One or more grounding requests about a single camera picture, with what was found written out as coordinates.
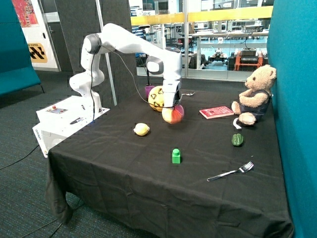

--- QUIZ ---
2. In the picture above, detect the red wall poster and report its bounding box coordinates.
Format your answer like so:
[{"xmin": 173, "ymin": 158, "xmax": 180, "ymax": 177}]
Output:
[{"xmin": 12, "ymin": 0, "xmax": 39, "ymax": 28}]

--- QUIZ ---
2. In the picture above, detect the teal sofa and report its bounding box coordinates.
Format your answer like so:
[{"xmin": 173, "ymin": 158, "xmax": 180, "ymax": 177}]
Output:
[{"xmin": 0, "ymin": 0, "xmax": 41, "ymax": 95}]

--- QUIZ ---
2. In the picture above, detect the yellow black sign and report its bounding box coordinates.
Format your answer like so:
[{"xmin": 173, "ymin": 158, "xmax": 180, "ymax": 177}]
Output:
[{"xmin": 28, "ymin": 43, "xmax": 48, "ymax": 63}]

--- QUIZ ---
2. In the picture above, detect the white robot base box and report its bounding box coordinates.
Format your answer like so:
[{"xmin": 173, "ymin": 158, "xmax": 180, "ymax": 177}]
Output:
[{"xmin": 33, "ymin": 96, "xmax": 109, "ymax": 158}]

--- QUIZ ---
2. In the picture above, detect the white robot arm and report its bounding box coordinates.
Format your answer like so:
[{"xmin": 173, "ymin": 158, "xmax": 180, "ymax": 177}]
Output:
[{"xmin": 70, "ymin": 23, "xmax": 182, "ymax": 114}]

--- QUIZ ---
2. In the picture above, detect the brown teddy bear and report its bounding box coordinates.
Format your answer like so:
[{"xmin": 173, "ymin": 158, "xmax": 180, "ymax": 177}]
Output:
[{"xmin": 231, "ymin": 64, "xmax": 277, "ymax": 126}]

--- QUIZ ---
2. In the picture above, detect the green toy block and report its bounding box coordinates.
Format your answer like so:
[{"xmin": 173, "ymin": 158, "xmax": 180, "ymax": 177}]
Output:
[{"xmin": 172, "ymin": 148, "xmax": 181, "ymax": 164}]

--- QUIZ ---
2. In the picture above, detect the pastel multicolour plush ball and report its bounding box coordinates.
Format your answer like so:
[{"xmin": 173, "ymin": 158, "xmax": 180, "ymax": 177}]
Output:
[{"xmin": 161, "ymin": 105, "xmax": 184, "ymax": 124}]

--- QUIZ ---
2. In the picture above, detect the black tablecloth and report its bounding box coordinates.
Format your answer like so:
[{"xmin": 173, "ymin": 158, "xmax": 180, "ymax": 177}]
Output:
[{"xmin": 45, "ymin": 91, "xmax": 294, "ymax": 238}]

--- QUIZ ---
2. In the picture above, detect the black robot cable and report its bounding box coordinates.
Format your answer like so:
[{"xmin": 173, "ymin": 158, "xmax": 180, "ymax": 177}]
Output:
[{"xmin": 70, "ymin": 44, "xmax": 174, "ymax": 124}]

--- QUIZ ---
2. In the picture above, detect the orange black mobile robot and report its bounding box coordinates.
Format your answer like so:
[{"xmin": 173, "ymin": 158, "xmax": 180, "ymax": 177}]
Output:
[{"xmin": 234, "ymin": 48, "xmax": 268, "ymax": 71}]

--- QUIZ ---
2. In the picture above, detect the green toy pepper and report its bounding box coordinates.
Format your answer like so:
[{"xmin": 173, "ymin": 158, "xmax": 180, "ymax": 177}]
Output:
[{"xmin": 231, "ymin": 133, "xmax": 244, "ymax": 147}]

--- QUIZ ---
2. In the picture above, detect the yellow black soccer ball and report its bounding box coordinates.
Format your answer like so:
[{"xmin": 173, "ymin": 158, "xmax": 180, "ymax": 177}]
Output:
[{"xmin": 148, "ymin": 86, "xmax": 164, "ymax": 112}]

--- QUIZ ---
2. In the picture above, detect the red book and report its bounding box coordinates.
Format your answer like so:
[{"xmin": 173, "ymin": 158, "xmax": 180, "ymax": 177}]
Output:
[{"xmin": 199, "ymin": 106, "xmax": 234, "ymax": 119}]

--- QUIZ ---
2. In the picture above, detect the teal partition wall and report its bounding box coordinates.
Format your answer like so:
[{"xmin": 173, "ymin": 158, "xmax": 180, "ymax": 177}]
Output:
[{"xmin": 267, "ymin": 0, "xmax": 317, "ymax": 238}]

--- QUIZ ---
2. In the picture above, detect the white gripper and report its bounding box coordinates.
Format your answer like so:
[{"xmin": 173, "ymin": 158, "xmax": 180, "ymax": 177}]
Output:
[{"xmin": 162, "ymin": 79, "xmax": 181, "ymax": 108}]

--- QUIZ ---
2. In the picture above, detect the small yellow ball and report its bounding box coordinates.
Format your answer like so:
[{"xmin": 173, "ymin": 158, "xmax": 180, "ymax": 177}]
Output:
[{"xmin": 133, "ymin": 123, "xmax": 150, "ymax": 136}]

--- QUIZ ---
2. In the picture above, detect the metal fork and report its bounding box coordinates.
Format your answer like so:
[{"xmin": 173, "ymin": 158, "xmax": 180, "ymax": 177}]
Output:
[{"xmin": 207, "ymin": 162, "xmax": 254, "ymax": 182}]

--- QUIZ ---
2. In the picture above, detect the purple plastic cup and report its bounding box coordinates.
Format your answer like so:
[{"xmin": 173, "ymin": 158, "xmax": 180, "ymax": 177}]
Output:
[{"xmin": 145, "ymin": 85, "xmax": 155, "ymax": 99}]

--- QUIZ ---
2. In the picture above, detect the metal spoon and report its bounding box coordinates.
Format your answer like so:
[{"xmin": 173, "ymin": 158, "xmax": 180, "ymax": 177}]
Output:
[{"xmin": 181, "ymin": 92, "xmax": 196, "ymax": 96}]

